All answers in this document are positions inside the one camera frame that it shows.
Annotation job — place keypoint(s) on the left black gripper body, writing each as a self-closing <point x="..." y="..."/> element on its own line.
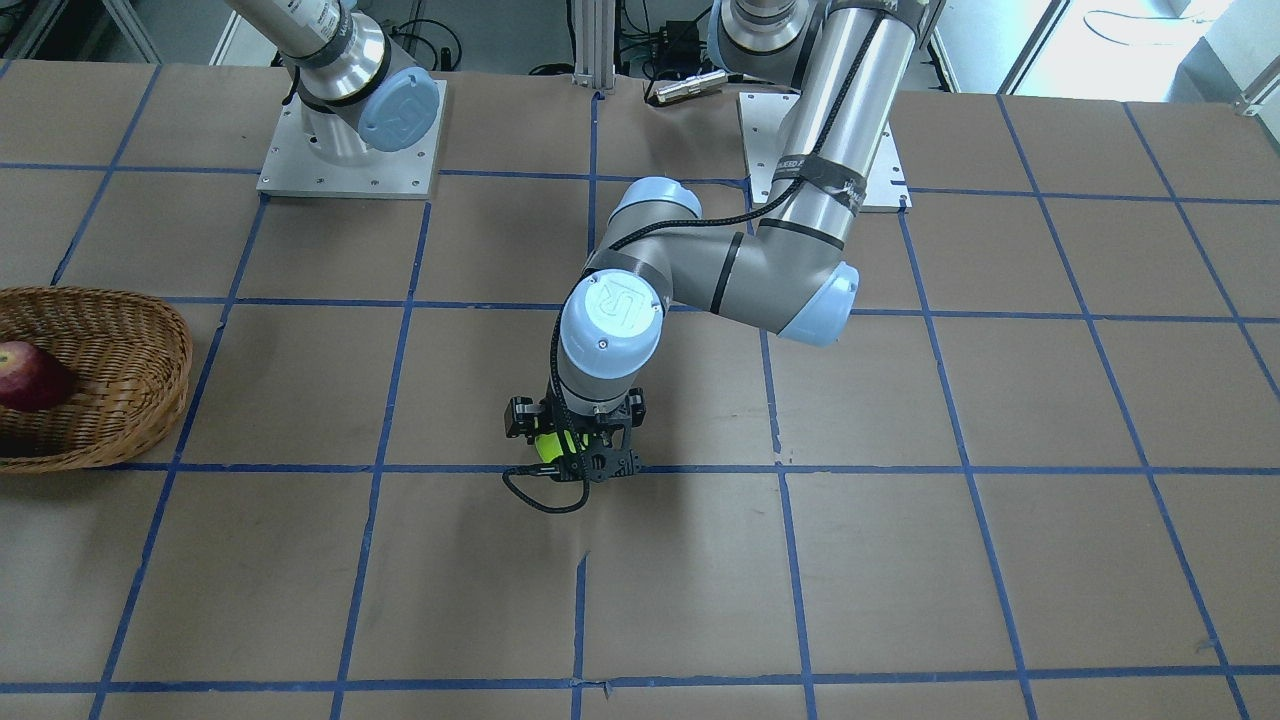
<point x="521" y="418"/>

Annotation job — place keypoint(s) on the aluminium frame post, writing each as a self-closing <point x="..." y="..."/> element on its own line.
<point x="594" y="39"/>

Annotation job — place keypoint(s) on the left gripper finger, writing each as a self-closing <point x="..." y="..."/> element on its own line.
<point x="525" y="418"/>
<point x="598" y="463"/>

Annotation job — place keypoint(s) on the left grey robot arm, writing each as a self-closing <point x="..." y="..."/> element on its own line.
<point x="777" y="266"/>

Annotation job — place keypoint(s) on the red yellow apple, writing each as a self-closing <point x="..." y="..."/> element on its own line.
<point x="32" y="379"/>

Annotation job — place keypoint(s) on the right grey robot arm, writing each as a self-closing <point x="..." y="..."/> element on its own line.
<point x="345" y="65"/>

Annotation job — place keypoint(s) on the green apple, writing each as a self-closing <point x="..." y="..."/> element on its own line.
<point x="552" y="446"/>

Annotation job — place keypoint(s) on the woven wicker basket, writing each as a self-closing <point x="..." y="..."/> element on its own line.
<point x="131" y="353"/>

